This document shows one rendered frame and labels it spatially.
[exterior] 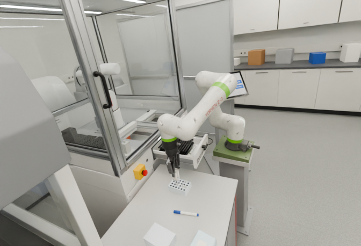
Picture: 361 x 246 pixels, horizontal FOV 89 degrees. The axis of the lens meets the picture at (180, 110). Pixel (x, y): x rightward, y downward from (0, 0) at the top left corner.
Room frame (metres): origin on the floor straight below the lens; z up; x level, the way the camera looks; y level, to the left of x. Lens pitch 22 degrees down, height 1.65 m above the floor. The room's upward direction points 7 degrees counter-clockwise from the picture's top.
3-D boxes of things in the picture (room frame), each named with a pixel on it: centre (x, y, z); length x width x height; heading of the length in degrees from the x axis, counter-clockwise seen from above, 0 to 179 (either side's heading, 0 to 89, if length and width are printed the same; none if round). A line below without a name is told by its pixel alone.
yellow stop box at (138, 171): (0.96, 0.31, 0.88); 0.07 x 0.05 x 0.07; 153
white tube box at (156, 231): (0.57, 0.17, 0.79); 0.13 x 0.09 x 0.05; 55
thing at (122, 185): (1.51, 0.59, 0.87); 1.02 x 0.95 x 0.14; 153
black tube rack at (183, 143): (1.20, 0.07, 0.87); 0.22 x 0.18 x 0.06; 63
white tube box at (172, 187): (0.89, 0.07, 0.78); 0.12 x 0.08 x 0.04; 59
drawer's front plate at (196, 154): (1.11, -0.11, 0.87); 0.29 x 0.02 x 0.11; 153
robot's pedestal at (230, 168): (1.23, -0.39, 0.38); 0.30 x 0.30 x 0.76; 59
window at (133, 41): (1.31, 0.18, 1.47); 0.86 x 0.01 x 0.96; 153
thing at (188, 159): (1.21, 0.07, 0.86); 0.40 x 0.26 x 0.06; 63
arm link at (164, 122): (0.88, 0.07, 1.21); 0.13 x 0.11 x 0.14; 45
